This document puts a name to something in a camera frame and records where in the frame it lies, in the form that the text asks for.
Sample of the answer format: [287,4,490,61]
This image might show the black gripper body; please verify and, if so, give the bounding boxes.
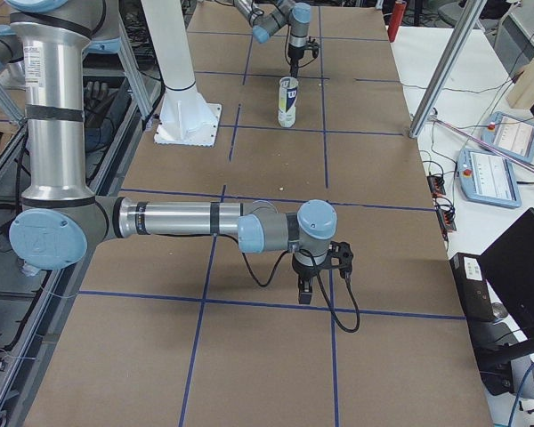
[292,248,328,285]
[287,44,304,68]

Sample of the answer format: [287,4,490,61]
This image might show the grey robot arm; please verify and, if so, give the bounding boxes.
[233,1,320,77]
[5,1,352,305]

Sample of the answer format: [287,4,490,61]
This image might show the clear tennis ball can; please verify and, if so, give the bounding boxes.
[278,76,298,128]

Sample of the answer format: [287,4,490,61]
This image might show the red cylinder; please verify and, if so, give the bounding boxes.
[387,0,407,43]

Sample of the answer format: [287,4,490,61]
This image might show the orange black connector board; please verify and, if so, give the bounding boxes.
[426,174,457,240]

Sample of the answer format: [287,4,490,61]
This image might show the black computer box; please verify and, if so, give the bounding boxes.
[449,253,495,322]

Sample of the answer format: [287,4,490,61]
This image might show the near teach pendant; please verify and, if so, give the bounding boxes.
[457,148,522,209]

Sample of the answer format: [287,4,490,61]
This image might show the teach pendant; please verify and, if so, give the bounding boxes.
[481,111,534,163]
[457,148,522,209]

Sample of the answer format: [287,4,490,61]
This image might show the black monitor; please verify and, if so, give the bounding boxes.
[477,208,534,370]

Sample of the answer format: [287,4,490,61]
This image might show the far teach pendant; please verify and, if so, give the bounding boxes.
[481,111,534,163]

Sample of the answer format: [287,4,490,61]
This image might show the wooden board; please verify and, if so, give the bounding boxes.
[506,58,534,109]

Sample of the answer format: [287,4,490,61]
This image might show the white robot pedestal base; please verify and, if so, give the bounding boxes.
[142,0,222,147]

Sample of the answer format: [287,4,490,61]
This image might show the aluminium frame post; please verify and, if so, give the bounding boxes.
[409,0,486,139]

